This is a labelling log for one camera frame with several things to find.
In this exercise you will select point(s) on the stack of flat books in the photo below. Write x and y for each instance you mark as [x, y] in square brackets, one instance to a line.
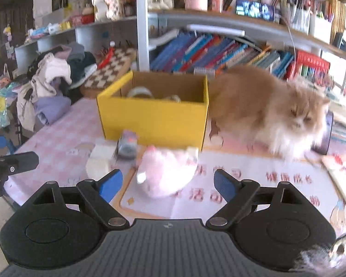
[343, 124]

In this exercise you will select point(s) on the white tissue packet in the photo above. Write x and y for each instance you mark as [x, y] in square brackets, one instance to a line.
[99, 158]

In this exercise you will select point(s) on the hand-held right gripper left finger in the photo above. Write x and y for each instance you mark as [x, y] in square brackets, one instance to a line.
[112, 185]

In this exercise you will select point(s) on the grey feather toy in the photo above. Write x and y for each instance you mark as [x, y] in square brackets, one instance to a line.
[320, 258]

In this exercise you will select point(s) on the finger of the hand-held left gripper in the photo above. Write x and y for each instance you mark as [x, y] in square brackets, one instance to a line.
[20, 161]

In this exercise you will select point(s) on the clear tape roll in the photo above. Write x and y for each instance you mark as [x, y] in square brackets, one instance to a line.
[139, 91]

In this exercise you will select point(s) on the pink plush toy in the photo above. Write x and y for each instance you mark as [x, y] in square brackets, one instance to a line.
[165, 173]

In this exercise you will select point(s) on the holographic colourful bag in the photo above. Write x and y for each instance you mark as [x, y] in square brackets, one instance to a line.
[0, 106]

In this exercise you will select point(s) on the pink picture book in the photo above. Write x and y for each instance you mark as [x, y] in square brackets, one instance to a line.
[341, 167]

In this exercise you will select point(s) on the small grey toy car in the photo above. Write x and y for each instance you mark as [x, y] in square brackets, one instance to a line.
[127, 145]

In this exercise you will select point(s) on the floral plush doll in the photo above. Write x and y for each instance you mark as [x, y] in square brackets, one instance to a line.
[115, 1]

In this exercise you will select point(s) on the wooden chessboard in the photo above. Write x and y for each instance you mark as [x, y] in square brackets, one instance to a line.
[109, 72]

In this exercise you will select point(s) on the white pen holder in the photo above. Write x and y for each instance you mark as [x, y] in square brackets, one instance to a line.
[320, 26]

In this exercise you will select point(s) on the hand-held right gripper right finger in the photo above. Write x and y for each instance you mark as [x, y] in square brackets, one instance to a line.
[224, 185]

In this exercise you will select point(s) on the pile of clothes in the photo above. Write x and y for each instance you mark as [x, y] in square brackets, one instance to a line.
[52, 89]

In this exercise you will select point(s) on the dark blue printed box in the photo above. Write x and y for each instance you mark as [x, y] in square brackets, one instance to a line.
[255, 10]

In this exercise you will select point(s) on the fluffy orange white cat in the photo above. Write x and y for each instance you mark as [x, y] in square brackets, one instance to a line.
[256, 104]

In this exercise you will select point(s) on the blue chair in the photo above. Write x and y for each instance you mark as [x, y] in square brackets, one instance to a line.
[0, 144]

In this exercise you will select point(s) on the white cat figurine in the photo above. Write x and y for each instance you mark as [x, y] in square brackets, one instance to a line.
[99, 4]

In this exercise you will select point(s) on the white metal bookshelf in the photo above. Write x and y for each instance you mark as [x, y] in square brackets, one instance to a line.
[141, 34]

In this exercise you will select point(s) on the red gift box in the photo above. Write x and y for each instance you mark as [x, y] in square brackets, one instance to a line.
[83, 20]

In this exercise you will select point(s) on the white desk lamp bar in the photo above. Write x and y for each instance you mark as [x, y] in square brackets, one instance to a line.
[216, 30]

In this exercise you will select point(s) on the yellow cardboard box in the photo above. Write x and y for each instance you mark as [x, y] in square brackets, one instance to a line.
[152, 121]

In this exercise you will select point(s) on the white printed desk mat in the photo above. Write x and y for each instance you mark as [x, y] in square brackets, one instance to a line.
[276, 190]

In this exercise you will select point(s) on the row of colourful books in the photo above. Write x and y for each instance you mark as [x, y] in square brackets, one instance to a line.
[213, 53]

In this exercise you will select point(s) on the red boxed book set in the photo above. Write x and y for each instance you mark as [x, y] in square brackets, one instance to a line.
[310, 66]

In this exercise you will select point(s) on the pink checked tablecloth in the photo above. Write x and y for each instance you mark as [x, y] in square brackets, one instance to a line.
[63, 138]

